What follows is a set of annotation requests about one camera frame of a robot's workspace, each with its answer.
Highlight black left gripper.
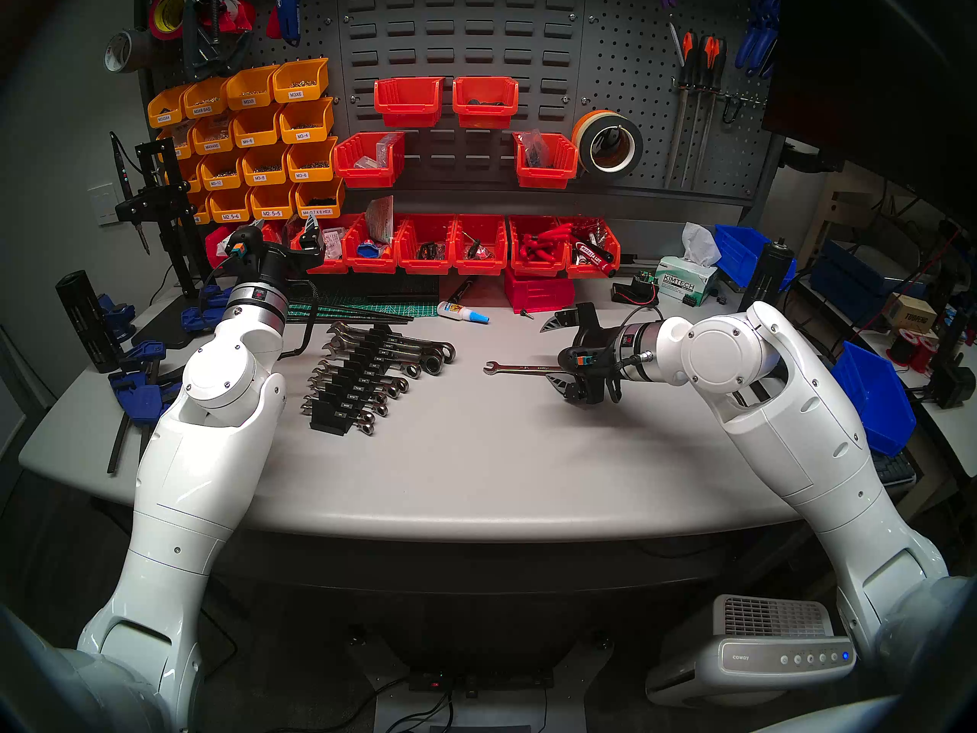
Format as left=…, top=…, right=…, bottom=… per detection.
left=226, top=214, right=326, bottom=291

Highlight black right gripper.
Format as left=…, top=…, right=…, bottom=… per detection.
left=539, top=302, right=637, bottom=405

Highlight white wall plate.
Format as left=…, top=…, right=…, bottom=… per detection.
left=86, top=184, right=121, bottom=227

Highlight clear packet of parts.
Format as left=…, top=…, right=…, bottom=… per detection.
left=365, top=195, right=395, bottom=244

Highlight red clamp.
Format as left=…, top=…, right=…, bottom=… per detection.
left=200, top=0, right=256, bottom=36

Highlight black computer monitor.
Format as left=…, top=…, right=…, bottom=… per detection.
left=763, top=0, right=977, bottom=228

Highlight largest chrome racked wrench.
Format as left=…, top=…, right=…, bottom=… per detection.
left=328, top=321, right=457, bottom=363

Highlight black ribbed cylinder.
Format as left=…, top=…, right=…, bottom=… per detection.
left=55, top=270, right=127, bottom=375
left=744, top=237, right=797, bottom=312

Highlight chrome racked ratchet wrench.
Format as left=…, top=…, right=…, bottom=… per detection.
left=311, top=360, right=411, bottom=396
left=304, top=388, right=390, bottom=419
left=307, top=373, right=399, bottom=401
left=322, top=336, right=447, bottom=376
left=321, top=346, right=423, bottom=380

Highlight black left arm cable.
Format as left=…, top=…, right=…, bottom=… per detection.
left=276, top=277, right=320, bottom=360

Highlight dark blue crate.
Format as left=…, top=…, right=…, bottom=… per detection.
left=809, top=239, right=894, bottom=320

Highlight red yellow tape roll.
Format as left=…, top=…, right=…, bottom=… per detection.
left=147, top=0, right=195, bottom=41

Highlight yellow bin labelled M2.5-6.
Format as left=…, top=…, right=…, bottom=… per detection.
left=208, top=187, right=253, bottom=224

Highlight blue handled pliers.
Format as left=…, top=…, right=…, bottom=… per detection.
left=735, top=0, right=783, bottom=79

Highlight green cutting mat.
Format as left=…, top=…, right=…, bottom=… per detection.
left=286, top=300, right=442, bottom=320

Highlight black computer keyboard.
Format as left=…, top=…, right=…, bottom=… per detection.
left=870, top=449, right=917, bottom=488

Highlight Kimtech tissue box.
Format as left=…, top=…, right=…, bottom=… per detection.
left=655, top=222, right=722, bottom=308

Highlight yellow bin labelled M4-6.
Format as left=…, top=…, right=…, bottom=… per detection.
left=232, top=105, right=285, bottom=148

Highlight white Coway air purifier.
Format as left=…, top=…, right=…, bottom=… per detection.
left=645, top=594, right=856, bottom=708

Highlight red wire spool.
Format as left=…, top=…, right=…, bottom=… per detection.
left=889, top=328, right=940, bottom=373

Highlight grey duct tape roll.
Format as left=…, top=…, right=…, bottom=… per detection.
left=104, top=29, right=153, bottom=73

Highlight orange black handled file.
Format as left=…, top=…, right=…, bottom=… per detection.
left=691, top=35, right=727, bottom=182
left=666, top=31, right=699, bottom=190

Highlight clear plastic parts box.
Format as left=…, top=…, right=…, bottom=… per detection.
left=353, top=134, right=403, bottom=169

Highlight black screw clamp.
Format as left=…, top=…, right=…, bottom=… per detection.
left=182, top=0, right=256, bottom=82

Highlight yellow bin labelled M3-4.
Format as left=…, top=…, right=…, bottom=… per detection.
left=279, top=98, right=335, bottom=144

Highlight black soldering iron pen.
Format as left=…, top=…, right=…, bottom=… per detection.
left=109, top=132, right=152, bottom=256

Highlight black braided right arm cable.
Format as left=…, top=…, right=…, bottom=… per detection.
left=603, top=305, right=659, bottom=404

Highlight yellow bin labelled M3-8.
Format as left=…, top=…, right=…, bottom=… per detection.
left=241, top=144, right=291, bottom=186

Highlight large orange white tape roll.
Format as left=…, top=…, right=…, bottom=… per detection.
left=571, top=110, right=644, bottom=179

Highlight black wrench holder rack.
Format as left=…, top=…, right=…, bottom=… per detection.
left=309, top=325, right=401, bottom=437

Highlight black power strip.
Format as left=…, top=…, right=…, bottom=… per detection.
left=408, top=669, right=554, bottom=698

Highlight smallest chrome racked wrench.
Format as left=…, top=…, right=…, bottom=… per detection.
left=300, top=403, right=377, bottom=437

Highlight red hanging storage bin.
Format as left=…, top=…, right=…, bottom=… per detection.
left=373, top=76, right=446, bottom=128
left=513, top=132, right=579, bottom=189
left=452, top=76, right=520, bottom=130
left=333, top=132, right=407, bottom=189

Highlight yellow bin labelled M4X4X6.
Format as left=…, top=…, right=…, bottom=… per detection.
left=191, top=115, right=237, bottom=155

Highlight yellow bin labelled M3X6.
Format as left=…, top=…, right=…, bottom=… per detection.
left=272, top=57, right=331, bottom=104

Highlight yellow bin labelled M3-12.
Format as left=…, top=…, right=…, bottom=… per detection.
left=198, top=151, right=247, bottom=191

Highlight yellow bin labelled M4-0.7 HEX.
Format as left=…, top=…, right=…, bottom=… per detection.
left=295, top=177, right=346, bottom=219

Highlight black bench device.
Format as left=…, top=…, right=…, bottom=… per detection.
left=927, top=312, right=977, bottom=410

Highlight black battery holder red wires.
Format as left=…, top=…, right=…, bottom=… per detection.
left=611, top=272, right=661, bottom=308

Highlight grey pegboard back panel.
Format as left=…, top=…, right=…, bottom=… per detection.
left=137, top=0, right=787, bottom=205

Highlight black soldering iron stand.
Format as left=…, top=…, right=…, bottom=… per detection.
left=114, top=137, right=211, bottom=297

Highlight small cardboard box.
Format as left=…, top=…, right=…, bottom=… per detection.
left=889, top=292, right=938, bottom=335

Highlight yellow bin labelled M2.5-5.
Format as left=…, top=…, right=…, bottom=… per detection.
left=249, top=182, right=297, bottom=221

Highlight yellow bin labelled M3-6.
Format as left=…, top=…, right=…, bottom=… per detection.
left=285, top=137, right=338, bottom=183

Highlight yellow bin labelled M3X5X4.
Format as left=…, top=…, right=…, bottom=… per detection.
left=147, top=85, right=189, bottom=128

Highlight yellow bin labelled M4X6X6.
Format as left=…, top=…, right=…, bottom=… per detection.
left=156, top=124, right=195, bottom=161

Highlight blue plastic bin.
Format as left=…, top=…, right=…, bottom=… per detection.
left=830, top=341, right=917, bottom=457
left=714, top=224, right=798, bottom=291

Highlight yellow bin labelled M3X8 BAD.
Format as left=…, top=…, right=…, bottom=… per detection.
left=183, top=77, right=230, bottom=119

